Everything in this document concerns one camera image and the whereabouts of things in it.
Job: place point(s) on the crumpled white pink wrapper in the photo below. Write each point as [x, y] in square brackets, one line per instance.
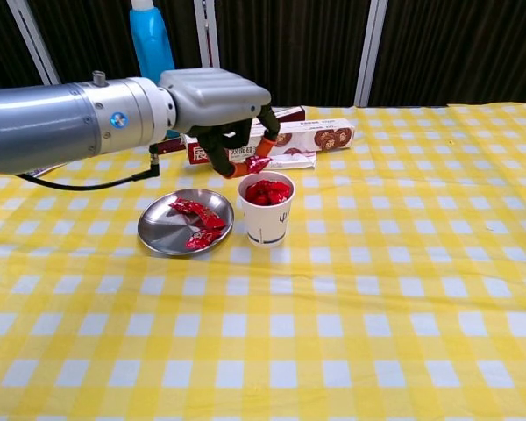
[289, 162]

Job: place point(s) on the round metal plate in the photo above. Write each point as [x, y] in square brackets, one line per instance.
[171, 228]

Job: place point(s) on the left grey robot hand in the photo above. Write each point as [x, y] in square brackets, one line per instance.
[210, 98]

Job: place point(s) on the black pleated curtain panel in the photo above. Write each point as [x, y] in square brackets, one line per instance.
[4, 44]
[464, 52]
[92, 39]
[298, 52]

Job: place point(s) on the blue plastic bottle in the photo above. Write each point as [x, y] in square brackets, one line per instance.
[151, 44]

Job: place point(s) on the red candy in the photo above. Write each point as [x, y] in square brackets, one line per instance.
[201, 239]
[260, 193]
[258, 163]
[210, 217]
[281, 192]
[182, 205]

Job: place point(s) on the yellow white checked tablecloth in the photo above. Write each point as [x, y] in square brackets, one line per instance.
[333, 307]

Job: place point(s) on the white red baking paper box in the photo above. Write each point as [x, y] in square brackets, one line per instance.
[315, 136]

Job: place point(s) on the white paper cup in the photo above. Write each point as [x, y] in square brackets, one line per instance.
[266, 223]

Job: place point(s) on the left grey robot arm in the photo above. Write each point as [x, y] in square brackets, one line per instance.
[61, 123]

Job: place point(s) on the long dark red box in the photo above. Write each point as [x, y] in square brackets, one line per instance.
[289, 113]

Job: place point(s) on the white metal frame post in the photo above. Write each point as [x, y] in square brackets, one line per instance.
[39, 44]
[370, 52]
[209, 44]

